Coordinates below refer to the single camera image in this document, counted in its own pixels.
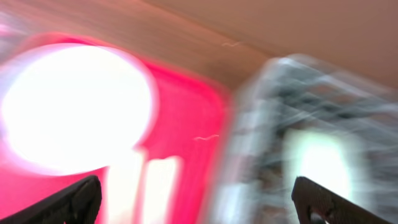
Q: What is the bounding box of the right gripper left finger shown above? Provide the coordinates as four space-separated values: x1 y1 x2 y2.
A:
1 175 102 224

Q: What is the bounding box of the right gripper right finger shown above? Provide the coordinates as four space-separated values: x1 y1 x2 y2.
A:
291 177 389 224

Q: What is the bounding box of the white plastic spoon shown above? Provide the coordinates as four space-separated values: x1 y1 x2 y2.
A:
106 151 145 224

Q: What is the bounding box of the white plastic fork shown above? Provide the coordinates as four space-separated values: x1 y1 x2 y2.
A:
141 156 181 224

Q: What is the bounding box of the light blue plate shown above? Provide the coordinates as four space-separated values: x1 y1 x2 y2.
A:
1 44 158 175

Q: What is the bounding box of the green bowl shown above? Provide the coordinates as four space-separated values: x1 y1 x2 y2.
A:
282 129 368 203

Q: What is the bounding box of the grey dishwasher rack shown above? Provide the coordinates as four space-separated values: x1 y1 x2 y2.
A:
206 54 397 223

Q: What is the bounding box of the red serving tray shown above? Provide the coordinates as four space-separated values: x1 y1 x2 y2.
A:
0 32 233 224

